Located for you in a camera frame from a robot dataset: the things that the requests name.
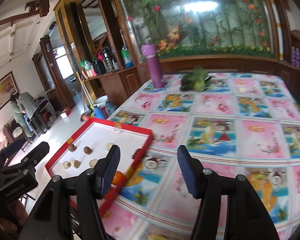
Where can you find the person in green coat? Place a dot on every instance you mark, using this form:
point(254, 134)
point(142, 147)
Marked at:
point(19, 116)

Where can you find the small beige piece far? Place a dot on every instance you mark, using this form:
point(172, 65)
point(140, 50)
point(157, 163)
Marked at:
point(242, 90)

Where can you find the purple bottles on shelf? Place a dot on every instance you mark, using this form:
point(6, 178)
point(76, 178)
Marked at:
point(295, 57)

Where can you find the brown longan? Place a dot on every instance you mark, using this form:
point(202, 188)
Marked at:
point(71, 147)

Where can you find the person in grey coat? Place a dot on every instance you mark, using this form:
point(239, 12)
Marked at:
point(28, 105)

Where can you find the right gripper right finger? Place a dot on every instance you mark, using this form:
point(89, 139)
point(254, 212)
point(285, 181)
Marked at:
point(207, 186)

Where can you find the green leafy vegetable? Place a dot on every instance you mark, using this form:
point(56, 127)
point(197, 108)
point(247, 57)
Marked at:
point(195, 80)

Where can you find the framed wall painting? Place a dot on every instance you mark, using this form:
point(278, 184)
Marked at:
point(8, 87)

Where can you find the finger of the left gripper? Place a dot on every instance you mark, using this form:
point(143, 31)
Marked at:
point(30, 161)
point(10, 151)

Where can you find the orange tangerine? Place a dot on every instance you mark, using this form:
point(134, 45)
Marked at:
point(109, 194)
point(119, 179)

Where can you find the white basin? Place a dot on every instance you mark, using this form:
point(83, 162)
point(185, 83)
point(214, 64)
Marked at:
point(101, 101)

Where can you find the grey blue thermos on floor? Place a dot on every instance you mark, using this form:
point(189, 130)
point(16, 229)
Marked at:
point(110, 108)

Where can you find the red white shallow box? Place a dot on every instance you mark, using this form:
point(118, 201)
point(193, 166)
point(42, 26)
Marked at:
point(96, 133)

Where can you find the floral glass partition panel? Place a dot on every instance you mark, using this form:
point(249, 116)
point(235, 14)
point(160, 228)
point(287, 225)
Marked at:
point(179, 28)

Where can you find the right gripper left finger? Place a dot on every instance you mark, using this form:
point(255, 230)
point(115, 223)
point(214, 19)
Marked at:
point(92, 185)

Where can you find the colourful fruit print tablecloth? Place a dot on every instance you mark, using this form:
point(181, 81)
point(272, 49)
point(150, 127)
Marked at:
point(256, 134)

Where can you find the purple thermos bottle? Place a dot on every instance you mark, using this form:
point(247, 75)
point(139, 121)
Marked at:
point(150, 54)

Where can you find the wooden sideboard cabinet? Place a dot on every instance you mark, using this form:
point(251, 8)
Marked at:
point(119, 85)

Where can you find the small beige cake cube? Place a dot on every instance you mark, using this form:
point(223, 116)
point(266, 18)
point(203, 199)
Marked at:
point(75, 163)

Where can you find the brown round longan fruit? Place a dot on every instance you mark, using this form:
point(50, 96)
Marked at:
point(87, 150)

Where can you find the black kettle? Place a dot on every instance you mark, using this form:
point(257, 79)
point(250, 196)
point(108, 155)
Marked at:
point(107, 59)

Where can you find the broom with yellow handle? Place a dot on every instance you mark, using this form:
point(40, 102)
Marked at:
point(86, 97)

